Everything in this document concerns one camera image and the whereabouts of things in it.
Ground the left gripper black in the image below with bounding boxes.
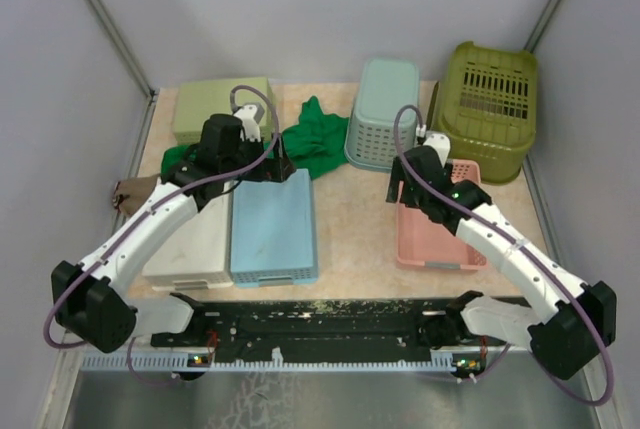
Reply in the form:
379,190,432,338
220,131,294,182

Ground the blue grey perforated tray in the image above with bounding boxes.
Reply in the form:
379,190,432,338
230,169,319,288

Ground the large olive green container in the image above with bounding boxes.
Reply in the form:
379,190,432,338
427,41,538,185

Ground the light blue perforated basket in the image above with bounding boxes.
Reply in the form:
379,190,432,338
344,58,420,172

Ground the pale yellow-green perforated basket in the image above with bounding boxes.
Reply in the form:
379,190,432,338
172,77,276,145

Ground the white perforated tray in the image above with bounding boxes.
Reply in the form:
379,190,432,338
142,194,233,291

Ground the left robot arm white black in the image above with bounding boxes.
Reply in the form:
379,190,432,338
43,103,294,353

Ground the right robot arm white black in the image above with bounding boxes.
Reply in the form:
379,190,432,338
386,145,617,380

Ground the green cloth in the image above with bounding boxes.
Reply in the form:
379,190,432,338
160,96,348,183

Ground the pink perforated tray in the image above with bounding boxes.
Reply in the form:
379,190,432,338
395,158,489,273

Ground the maroon white striped sock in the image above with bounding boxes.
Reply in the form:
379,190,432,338
111,174,159,217

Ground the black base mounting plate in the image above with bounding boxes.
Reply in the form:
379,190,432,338
151,298,483,364

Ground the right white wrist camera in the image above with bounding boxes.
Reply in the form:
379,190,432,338
415,124,451,165

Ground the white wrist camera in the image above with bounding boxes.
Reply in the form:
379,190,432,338
415,124,451,165
233,103,265,142

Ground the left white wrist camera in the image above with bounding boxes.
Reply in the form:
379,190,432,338
233,103,265,142

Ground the white slotted cable duct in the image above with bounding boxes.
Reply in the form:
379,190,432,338
80,347,480,373

